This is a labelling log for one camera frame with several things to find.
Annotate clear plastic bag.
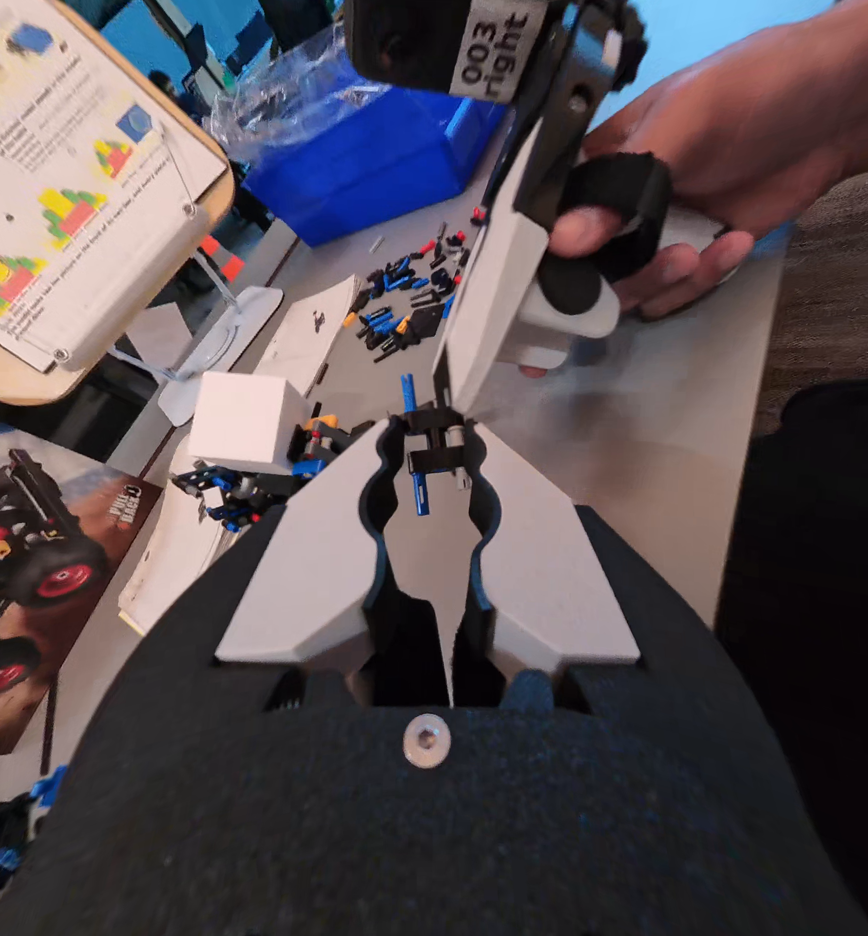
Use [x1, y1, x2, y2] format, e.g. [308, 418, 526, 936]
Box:
[206, 33, 394, 151]

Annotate open instruction booklet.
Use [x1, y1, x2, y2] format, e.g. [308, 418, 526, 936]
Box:
[118, 276, 363, 636]

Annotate pile of small lego pieces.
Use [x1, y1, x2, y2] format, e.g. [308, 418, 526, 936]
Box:
[342, 208, 489, 364]

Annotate lego assembly with yellow axle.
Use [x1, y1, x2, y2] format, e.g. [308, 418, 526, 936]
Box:
[291, 411, 378, 481]

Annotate person's right hand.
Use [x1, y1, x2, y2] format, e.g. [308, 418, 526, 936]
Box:
[520, 3, 868, 379]

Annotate white stand base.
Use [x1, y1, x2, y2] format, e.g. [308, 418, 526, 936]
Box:
[157, 284, 286, 429]

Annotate grey black lego chassis assembly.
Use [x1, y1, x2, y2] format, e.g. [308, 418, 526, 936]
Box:
[173, 459, 302, 532]

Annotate wooden board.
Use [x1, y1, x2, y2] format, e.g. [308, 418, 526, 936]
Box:
[0, 0, 235, 408]

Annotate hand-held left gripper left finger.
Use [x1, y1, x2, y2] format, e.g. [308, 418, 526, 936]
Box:
[214, 417, 407, 708]

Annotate black square lego plate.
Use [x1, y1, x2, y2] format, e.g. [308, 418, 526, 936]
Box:
[405, 303, 447, 342]

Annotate person's black trousers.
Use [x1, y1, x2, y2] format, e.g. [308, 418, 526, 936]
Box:
[715, 379, 868, 936]

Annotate small black lego subassembly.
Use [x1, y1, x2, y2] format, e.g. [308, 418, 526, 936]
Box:
[396, 373, 480, 518]

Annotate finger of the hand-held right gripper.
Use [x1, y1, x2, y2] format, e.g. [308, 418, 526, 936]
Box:
[432, 110, 553, 419]

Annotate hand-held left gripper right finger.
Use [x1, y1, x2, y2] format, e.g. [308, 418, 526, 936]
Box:
[462, 421, 642, 684]

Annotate blue plastic bin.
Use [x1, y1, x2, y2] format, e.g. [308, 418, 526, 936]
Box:
[242, 69, 513, 248]

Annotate printed instruction sheet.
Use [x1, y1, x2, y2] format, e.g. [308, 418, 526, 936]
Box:
[0, 0, 229, 374]

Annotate lego set box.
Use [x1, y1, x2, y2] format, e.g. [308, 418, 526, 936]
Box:
[0, 409, 166, 759]

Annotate pile of lego beams and panels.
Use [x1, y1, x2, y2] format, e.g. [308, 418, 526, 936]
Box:
[0, 764, 69, 895]

